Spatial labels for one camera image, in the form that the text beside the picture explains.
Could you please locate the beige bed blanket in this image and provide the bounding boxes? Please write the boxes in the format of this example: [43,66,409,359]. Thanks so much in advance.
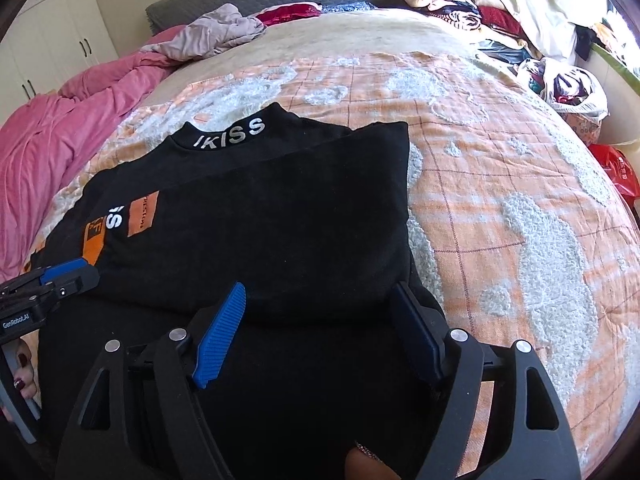
[135,7,501,126]

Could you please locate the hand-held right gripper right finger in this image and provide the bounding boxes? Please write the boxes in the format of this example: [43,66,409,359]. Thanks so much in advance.
[390,282,583,480]

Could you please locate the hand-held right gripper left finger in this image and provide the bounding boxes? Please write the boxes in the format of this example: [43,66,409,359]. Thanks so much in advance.
[54,281,248,480]

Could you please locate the person's left hand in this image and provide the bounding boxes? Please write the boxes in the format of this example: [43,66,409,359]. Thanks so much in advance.
[11,339,40,403]

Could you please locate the pile of mixed clothes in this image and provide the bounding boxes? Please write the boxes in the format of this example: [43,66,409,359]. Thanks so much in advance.
[400,0,551,66]

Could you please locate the orange and white fleecy blanket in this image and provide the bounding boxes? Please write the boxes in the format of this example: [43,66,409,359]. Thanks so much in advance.
[25,52,637,480]

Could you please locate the white plastic bag of clothes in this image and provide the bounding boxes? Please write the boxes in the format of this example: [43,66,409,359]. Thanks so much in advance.
[517,57,609,123]

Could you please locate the mauve crumpled garment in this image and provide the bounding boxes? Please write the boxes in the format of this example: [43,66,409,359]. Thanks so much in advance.
[142,3,266,58]

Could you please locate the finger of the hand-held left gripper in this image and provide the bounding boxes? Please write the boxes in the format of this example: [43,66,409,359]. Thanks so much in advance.
[54,265,100,302]
[20,257,87,286]

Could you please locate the white wardrobe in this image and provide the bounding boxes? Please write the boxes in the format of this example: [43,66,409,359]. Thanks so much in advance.
[0,0,121,126]

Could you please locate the red plastic bag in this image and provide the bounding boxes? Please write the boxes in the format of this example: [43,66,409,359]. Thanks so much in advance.
[587,144,640,207]

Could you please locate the pink duvet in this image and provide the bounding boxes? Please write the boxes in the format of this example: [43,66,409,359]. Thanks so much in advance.
[0,25,188,281]

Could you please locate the red garment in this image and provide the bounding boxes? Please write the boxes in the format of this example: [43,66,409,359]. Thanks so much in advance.
[256,3,323,28]

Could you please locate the black shirt with orange patches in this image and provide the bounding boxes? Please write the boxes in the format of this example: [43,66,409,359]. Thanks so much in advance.
[30,102,451,480]

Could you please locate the blue patterned cloth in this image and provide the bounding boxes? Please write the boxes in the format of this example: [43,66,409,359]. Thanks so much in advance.
[320,2,378,14]

